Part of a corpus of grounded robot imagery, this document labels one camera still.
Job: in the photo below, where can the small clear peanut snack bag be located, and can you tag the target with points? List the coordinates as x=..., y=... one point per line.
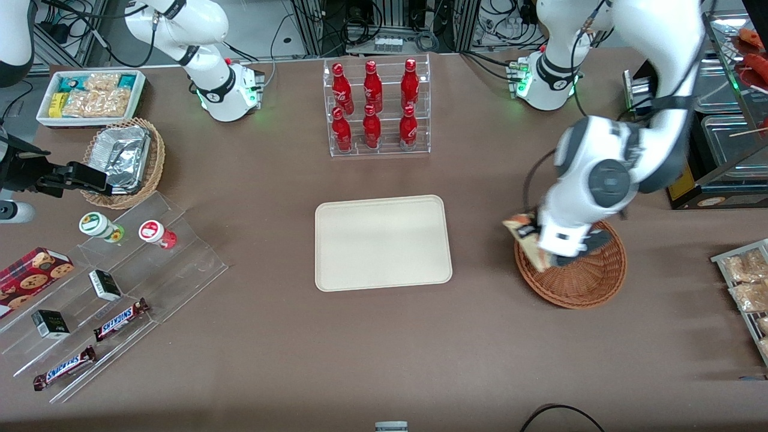
x=102, y=81

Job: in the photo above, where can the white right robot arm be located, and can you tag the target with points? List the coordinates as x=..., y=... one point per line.
x=204, y=78

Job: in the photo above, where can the teal snack packet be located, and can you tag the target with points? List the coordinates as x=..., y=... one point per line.
x=72, y=83

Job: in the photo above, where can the aluminium foil tray stack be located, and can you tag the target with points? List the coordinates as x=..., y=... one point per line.
x=123, y=156

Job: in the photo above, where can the small stainless steel tray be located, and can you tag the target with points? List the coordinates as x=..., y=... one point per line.
x=717, y=90

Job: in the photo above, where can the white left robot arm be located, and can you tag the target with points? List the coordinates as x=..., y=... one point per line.
x=600, y=180

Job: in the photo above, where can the small dark carton box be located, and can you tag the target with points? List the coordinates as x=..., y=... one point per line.
x=51, y=324
x=105, y=285

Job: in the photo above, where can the red plaid cookie box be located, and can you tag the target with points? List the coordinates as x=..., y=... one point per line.
x=30, y=279

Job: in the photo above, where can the black hot food display case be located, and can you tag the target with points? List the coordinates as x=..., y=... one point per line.
x=750, y=195

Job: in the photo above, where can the clear acrylic bottle rack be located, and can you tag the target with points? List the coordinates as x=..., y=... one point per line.
x=387, y=150

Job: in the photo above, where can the yellow snack packet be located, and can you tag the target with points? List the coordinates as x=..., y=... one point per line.
x=57, y=103

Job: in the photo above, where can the green lidded cup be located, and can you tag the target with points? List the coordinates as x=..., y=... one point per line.
x=96, y=224

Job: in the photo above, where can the red lidded cup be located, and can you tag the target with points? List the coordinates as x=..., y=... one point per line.
x=153, y=231

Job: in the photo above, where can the clear bagged pastry snack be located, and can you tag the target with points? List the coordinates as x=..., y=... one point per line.
x=750, y=297
x=744, y=267

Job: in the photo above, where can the white power strip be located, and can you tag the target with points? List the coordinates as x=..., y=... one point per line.
x=389, y=44

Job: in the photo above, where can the large clear peanut snack bag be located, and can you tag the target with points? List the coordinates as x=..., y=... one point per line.
x=99, y=103

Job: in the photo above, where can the triangular sandwich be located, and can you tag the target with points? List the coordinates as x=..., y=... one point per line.
x=531, y=249

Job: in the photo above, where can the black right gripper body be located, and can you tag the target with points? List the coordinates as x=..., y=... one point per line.
x=23, y=170

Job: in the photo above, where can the large stainless steel tray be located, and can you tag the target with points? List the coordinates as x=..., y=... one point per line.
x=738, y=150

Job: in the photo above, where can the grey box with green light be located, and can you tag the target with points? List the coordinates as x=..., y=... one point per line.
x=639, y=90

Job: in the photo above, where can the red cola bottle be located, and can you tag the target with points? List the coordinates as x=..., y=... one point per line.
x=410, y=84
x=341, y=132
x=341, y=87
x=372, y=87
x=408, y=129
x=371, y=129

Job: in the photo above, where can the white plastic snack bin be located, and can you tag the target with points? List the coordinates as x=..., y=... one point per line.
x=139, y=102

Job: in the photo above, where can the clear acrylic stepped shelf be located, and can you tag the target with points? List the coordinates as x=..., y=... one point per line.
x=180, y=270

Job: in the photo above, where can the red sausage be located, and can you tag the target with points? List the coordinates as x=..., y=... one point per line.
x=755, y=37
x=759, y=63

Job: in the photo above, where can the beige plastic tray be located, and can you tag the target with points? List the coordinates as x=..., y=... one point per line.
x=384, y=243

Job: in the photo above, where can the light wicker basket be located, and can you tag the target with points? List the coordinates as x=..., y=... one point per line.
x=157, y=162

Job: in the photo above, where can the small grey device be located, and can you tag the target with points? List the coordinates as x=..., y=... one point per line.
x=391, y=426

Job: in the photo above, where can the brown wicker basket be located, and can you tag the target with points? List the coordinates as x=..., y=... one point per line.
x=588, y=282

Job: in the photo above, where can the Snickers chocolate bar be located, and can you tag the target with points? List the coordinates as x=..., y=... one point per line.
x=65, y=368
x=120, y=320

